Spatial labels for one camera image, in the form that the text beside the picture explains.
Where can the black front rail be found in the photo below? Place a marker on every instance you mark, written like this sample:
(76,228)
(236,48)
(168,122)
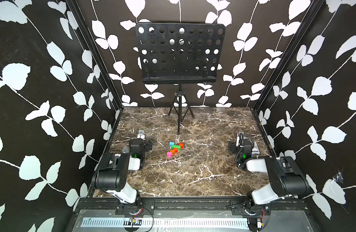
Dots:
(237,205)

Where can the green lego brick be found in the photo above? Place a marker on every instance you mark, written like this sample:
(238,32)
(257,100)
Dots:
(176,146)

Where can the pink lego brick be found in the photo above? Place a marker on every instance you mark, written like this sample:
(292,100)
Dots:
(169,155)

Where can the playing card box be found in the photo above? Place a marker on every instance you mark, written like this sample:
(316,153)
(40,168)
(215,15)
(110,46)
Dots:
(255,150)

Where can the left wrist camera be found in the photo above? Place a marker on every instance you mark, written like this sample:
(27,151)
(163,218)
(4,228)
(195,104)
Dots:
(141,135)

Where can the black music stand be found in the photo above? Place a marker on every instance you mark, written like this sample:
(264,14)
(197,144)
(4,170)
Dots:
(179,53)

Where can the white perforated strip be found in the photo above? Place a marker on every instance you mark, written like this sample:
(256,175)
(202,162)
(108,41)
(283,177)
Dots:
(120,222)

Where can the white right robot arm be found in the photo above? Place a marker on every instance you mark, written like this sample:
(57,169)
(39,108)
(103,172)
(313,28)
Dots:
(285,177)

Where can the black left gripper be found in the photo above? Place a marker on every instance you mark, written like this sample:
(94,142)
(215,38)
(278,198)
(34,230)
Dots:
(147,145)

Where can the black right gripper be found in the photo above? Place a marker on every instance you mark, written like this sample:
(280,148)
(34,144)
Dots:
(232,144)

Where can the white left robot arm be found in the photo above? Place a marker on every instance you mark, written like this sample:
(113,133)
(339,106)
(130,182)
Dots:
(111,174)

